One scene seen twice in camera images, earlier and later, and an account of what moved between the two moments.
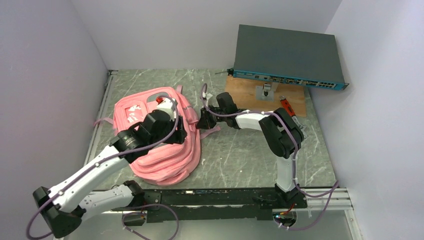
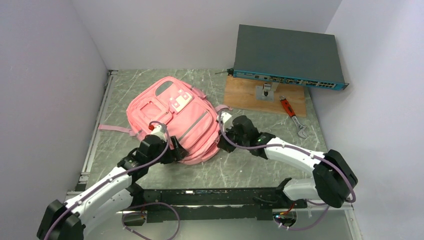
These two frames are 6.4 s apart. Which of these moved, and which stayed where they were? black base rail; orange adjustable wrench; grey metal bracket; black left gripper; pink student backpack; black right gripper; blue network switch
Moved: pink student backpack; black right gripper; black left gripper
Stayed: orange adjustable wrench; black base rail; grey metal bracket; blue network switch
